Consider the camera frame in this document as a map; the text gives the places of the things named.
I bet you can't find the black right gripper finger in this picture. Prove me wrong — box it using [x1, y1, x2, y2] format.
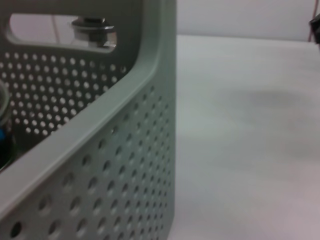
[309, 11, 320, 46]

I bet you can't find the glass teacup with black holder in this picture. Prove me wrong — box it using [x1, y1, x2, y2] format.
[0, 79, 17, 173]

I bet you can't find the grey perforated storage bin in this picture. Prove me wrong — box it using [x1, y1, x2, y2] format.
[0, 0, 178, 240]

